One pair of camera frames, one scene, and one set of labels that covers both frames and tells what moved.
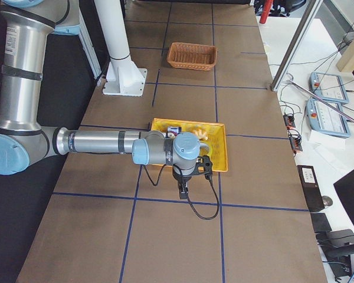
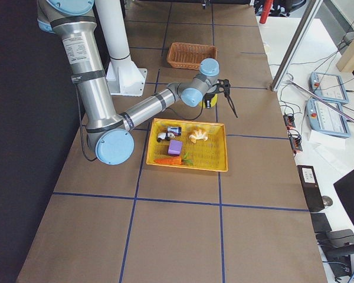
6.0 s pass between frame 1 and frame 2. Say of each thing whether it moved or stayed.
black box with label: stayed
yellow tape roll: moved
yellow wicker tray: stayed
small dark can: stayed
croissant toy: stayed
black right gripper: moved
